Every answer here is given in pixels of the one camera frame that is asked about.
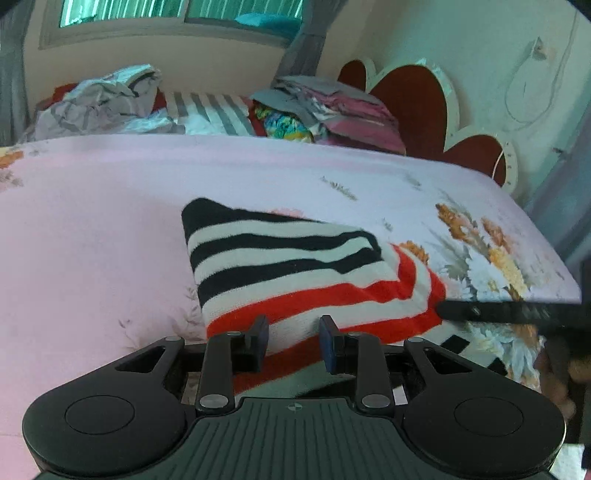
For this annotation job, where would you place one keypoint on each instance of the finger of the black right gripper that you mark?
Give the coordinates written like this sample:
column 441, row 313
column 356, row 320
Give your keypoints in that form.
column 547, row 317

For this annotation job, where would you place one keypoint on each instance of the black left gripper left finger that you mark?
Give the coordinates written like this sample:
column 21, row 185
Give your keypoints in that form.
column 170, row 361

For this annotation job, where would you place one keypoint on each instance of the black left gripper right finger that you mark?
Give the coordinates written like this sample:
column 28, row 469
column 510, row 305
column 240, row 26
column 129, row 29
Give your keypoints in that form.
column 386, row 376

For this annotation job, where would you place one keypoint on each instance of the striped red black white sweater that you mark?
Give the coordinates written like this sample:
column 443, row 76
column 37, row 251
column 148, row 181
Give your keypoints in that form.
column 293, row 271

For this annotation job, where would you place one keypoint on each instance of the folded pink grey clothes stack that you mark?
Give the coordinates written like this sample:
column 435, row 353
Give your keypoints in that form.
column 335, row 113

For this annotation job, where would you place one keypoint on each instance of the person's hand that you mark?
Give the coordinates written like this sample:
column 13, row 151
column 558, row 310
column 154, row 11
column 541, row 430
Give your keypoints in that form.
column 556, row 369

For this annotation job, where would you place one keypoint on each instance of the pink floral bed sheet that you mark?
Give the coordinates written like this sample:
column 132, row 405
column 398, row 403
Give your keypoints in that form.
column 94, row 263

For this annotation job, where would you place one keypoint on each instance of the colourful floral cloth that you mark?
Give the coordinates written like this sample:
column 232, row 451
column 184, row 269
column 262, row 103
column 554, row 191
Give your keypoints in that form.
column 271, row 123

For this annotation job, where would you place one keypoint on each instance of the grey white striped pillow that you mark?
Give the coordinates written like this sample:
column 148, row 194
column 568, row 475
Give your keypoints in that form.
column 210, row 114

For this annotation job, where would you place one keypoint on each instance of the red white scalloped headboard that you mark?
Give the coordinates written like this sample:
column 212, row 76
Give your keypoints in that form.
column 422, row 98

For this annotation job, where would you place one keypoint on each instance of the crumpled grey white cloth pile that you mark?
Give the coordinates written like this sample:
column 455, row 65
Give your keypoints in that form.
column 119, row 103

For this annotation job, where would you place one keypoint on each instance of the grey curtain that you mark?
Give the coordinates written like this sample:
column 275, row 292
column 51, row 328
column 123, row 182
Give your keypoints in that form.
column 304, row 53

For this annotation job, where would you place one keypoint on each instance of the window with green blinds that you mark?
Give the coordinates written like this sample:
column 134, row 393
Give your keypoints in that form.
column 263, row 22

